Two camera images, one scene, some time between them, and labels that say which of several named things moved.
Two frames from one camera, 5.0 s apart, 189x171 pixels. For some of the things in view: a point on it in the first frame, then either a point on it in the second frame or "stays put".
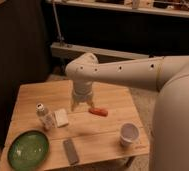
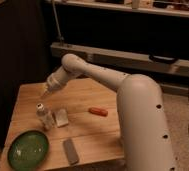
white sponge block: (61, 117) stays put
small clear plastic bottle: (45, 116) stays put
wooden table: (110, 129) stays put
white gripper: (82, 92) to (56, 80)
